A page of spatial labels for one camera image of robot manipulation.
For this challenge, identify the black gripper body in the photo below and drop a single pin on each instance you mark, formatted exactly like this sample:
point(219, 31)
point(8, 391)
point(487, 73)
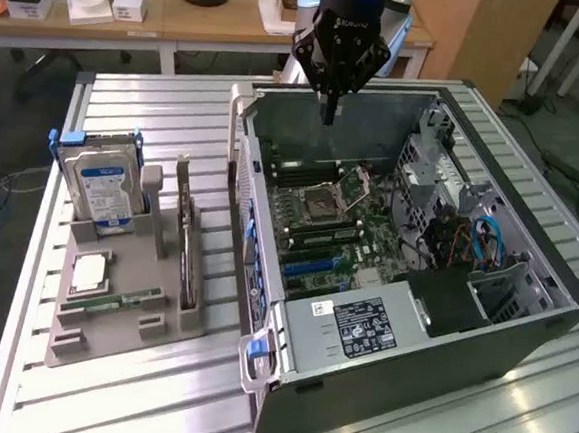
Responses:
point(346, 40)

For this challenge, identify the black graphics card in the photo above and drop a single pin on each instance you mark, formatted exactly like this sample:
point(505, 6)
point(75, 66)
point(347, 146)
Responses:
point(187, 268)

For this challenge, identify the white paper stack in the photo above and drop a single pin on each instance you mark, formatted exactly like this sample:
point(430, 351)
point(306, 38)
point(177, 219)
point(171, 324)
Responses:
point(275, 17)

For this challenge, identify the wooden cabinet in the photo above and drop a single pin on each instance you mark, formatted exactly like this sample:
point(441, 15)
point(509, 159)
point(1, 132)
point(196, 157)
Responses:
point(484, 41)

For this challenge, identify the black RAM slot bank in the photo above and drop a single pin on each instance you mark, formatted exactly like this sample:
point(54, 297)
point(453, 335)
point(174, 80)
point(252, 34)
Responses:
point(298, 172)
point(318, 229)

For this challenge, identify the metal drive cage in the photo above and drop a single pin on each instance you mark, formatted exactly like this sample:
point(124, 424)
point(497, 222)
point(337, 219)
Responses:
point(423, 177)

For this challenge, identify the metal socket cover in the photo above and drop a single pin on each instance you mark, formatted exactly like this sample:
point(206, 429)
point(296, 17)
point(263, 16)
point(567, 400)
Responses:
point(357, 187)

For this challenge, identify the CPU socket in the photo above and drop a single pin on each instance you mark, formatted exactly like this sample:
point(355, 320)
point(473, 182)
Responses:
point(320, 204)

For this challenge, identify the black floor box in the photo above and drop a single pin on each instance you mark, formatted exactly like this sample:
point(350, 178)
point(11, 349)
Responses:
point(529, 104)

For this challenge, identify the white labelled box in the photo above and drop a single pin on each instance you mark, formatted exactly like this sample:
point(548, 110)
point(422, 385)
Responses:
point(130, 6)

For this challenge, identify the labelled RAM stick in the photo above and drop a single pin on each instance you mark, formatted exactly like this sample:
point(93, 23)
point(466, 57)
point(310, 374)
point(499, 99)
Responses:
point(325, 235)

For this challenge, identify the green motherboard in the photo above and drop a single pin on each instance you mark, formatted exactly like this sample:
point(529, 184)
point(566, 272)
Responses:
point(377, 253)

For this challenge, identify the long black expansion slot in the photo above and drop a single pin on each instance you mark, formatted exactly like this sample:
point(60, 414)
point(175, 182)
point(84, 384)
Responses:
point(306, 254)

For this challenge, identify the white square tray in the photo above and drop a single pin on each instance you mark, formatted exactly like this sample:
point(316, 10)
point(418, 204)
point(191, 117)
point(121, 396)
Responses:
point(90, 10)

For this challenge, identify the blue expansion slot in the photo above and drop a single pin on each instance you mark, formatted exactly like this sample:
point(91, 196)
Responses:
point(310, 267)

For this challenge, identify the black floor stand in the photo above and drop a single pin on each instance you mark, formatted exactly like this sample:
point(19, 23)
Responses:
point(574, 171)

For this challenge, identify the hard disk with blue caddy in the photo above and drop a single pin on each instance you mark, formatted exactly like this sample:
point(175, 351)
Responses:
point(101, 186)

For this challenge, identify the wooden desk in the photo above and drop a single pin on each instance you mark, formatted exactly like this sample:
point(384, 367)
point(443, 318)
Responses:
point(58, 30)

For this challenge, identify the black chair base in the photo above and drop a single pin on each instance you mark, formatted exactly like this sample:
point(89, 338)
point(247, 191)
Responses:
point(40, 66)

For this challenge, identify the grey disk bay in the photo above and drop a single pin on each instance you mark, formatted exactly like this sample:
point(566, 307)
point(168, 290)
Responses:
point(504, 293)

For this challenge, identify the grey parts rack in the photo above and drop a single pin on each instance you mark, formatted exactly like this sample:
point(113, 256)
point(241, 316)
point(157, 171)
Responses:
point(130, 264)

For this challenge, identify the white box black lid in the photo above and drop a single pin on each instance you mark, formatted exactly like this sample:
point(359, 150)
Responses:
point(27, 8)

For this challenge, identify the grey power supply unit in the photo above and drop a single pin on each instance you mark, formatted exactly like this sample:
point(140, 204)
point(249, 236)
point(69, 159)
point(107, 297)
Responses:
point(309, 343)

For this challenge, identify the silver CPU chip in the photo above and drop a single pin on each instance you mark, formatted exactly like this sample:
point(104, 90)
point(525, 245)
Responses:
point(89, 273)

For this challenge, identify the green RAM stick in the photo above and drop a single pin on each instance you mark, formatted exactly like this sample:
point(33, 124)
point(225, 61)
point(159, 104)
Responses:
point(112, 300)

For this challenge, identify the black open PC case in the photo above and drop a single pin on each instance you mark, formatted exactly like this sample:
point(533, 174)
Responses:
point(406, 386)

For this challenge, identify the white table frame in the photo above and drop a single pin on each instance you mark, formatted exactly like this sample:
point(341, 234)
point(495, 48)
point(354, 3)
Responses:
point(556, 49)

